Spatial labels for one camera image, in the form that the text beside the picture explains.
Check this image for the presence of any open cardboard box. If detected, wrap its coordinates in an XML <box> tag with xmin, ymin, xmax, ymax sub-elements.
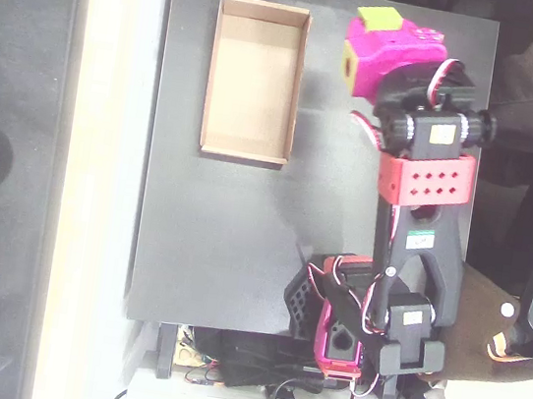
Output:
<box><xmin>197</xmin><ymin>0</ymin><xmax>315</xmax><ymax>167</ymax></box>

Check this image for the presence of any black perforated arm base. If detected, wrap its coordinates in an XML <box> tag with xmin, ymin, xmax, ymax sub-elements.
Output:
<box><xmin>277</xmin><ymin>264</ymin><xmax>331</xmax><ymax>345</ymax></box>

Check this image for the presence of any small circuit board with wires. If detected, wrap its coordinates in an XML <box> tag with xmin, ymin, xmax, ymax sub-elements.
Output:
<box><xmin>183</xmin><ymin>365</ymin><xmax>228</xmax><ymax>391</ymax></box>

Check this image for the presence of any green cube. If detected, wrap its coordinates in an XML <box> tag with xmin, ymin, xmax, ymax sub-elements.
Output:
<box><xmin>354</xmin><ymin>2</ymin><xmax>405</xmax><ymax>35</ymax></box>

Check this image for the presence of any black usb plug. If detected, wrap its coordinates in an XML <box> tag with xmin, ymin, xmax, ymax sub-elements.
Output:
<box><xmin>266</xmin><ymin>382</ymin><xmax>300</xmax><ymax>399</ymax></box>

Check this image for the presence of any yellow square gripper mount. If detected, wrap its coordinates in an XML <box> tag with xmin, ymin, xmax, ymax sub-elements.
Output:
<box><xmin>336</xmin><ymin>38</ymin><xmax>362</xmax><ymax>94</ymax></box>

